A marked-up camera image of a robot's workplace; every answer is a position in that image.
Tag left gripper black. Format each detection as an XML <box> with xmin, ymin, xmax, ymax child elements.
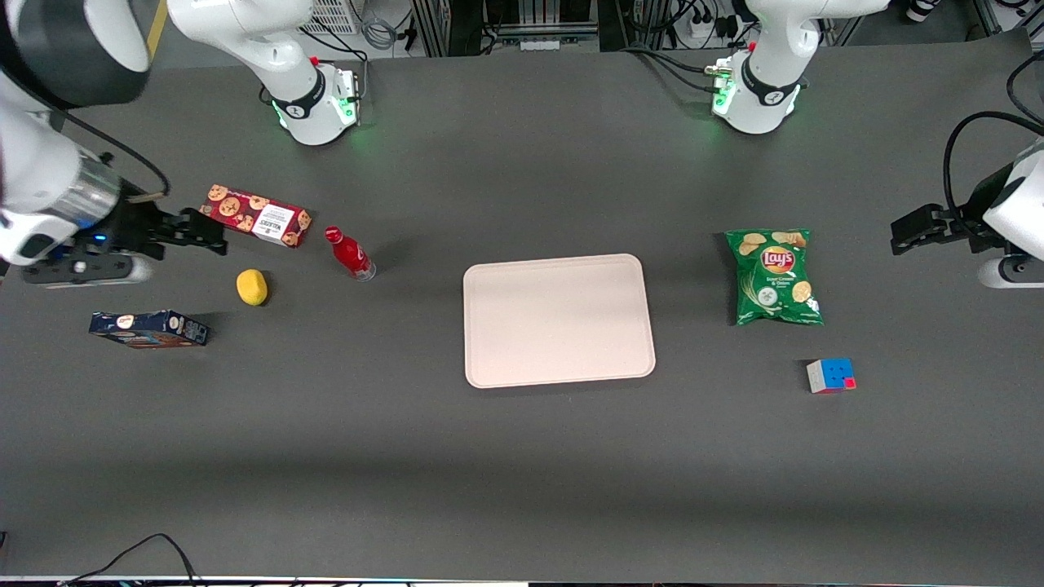
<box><xmin>891</xmin><ymin>167</ymin><xmax>1016</xmax><ymax>255</ymax></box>

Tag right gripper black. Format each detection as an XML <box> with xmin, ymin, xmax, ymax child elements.
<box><xmin>77</xmin><ymin>183</ymin><xmax>229</xmax><ymax>260</ymax></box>

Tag red coke bottle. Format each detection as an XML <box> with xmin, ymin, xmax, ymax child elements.
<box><xmin>325</xmin><ymin>227</ymin><xmax>377</xmax><ymax>281</ymax></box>

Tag beige plastic tray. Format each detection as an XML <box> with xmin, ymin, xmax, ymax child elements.
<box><xmin>462</xmin><ymin>254</ymin><xmax>657</xmax><ymax>390</ymax></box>

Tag red cookie box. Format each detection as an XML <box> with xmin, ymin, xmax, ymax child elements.
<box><xmin>200</xmin><ymin>184</ymin><xmax>312</xmax><ymax>249</ymax></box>

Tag dark blue snack box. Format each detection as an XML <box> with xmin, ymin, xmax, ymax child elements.
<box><xmin>90</xmin><ymin>310</ymin><xmax>210</xmax><ymax>350</ymax></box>

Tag green Lay's chips bag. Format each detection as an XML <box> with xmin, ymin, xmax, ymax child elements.
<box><xmin>725</xmin><ymin>229</ymin><xmax>825</xmax><ymax>327</ymax></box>

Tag Rubik's cube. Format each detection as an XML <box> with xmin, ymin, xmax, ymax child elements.
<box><xmin>807</xmin><ymin>358</ymin><xmax>857</xmax><ymax>395</ymax></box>

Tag white vented box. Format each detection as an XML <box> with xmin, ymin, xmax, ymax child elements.
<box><xmin>300</xmin><ymin>0</ymin><xmax>364</xmax><ymax>36</ymax></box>

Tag white power strip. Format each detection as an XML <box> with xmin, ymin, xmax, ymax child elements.
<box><xmin>683</xmin><ymin>15</ymin><xmax>741</xmax><ymax>43</ymax></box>

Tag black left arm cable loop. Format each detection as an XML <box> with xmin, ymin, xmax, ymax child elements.
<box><xmin>943</xmin><ymin>111</ymin><xmax>1044</xmax><ymax>223</ymax></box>

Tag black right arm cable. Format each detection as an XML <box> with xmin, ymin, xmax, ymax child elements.
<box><xmin>64</xmin><ymin>113</ymin><xmax>171</xmax><ymax>198</ymax></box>

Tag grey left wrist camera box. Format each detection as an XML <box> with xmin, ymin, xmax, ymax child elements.
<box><xmin>977</xmin><ymin>254</ymin><xmax>1044</xmax><ymax>289</ymax></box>

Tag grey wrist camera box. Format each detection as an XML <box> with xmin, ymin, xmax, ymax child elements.
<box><xmin>977</xmin><ymin>254</ymin><xmax>1044</xmax><ymax>289</ymax></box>
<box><xmin>22</xmin><ymin>255</ymin><xmax>153</xmax><ymax>288</ymax></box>

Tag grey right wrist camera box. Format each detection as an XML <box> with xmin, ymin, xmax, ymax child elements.
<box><xmin>22</xmin><ymin>255</ymin><xmax>153</xmax><ymax>288</ymax></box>

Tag black right base cable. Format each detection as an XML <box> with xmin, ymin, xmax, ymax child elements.
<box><xmin>298</xmin><ymin>29</ymin><xmax>372</xmax><ymax>107</ymax></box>

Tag grey coiled cable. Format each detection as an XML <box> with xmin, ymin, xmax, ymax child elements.
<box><xmin>359</xmin><ymin>15</ymin><xmax>402</xmax><ymax>51</ymax></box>

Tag black left base cables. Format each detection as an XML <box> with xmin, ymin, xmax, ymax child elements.
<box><xmin>622</xmin><ymin>45</ymin><xmax>735</xmax><ymax>92</ymax></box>

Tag black cable on table edge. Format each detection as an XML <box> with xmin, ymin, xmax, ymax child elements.
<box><xmin>57</xmin><ymin>533</ymin><xmax>205</xmax><ymax>587</ymax></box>

